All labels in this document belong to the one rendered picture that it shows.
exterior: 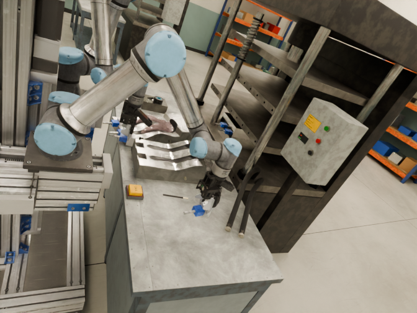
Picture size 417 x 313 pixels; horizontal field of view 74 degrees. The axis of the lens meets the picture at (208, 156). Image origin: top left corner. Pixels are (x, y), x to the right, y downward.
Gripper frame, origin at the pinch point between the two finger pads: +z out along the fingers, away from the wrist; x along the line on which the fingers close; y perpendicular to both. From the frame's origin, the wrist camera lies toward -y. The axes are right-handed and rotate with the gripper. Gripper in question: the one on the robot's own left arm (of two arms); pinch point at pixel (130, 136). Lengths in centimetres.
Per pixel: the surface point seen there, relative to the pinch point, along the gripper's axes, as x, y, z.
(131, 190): 30.5, -5.2, 11.4
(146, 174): 15.0, -12.3, 11.6
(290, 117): -14, -93, -33
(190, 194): 20.7, -37.6, 15.0
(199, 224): 42, -40, 15
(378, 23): -6, -106, -98
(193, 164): 9.8, -36.3, 2.5
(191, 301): 72, -37, 30
